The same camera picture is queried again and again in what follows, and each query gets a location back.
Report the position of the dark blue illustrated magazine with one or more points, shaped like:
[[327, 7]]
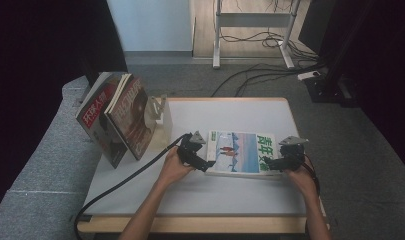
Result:
[[114, 94]]

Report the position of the person's right hand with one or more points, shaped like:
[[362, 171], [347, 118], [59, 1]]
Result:
[[303, 183]]

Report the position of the portrait magazine with red label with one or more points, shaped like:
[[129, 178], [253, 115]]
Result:
[[93, 113]]

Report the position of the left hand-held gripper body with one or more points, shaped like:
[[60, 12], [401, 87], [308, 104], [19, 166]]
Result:
[[188, 150]]

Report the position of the beige expandable book rack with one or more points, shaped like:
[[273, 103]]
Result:
[[163, 133]]

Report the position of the white desk frame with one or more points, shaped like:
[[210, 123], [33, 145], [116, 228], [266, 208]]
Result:
[[253, 19]]

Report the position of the white magazine with snowy scene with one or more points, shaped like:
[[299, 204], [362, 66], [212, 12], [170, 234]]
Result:
[[240, 153]]

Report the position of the person's left hand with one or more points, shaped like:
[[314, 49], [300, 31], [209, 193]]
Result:
[[171, 170]]

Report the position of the black panel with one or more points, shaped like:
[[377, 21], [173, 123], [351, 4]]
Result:
[[313, 23]]

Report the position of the white power strip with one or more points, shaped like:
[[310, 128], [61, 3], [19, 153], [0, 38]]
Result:
[[308, 75]]

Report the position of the black stand with heavy base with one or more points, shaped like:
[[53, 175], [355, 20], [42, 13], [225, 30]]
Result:
[[326, 93]]

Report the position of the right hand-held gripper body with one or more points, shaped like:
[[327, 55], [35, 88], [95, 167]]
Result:
[[291, 156]]

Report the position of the black curtain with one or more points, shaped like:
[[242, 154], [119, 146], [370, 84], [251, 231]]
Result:
[[40, 50], [390, 66]]

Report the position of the red-brown magazine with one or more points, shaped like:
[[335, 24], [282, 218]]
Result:
[[133, 116]]

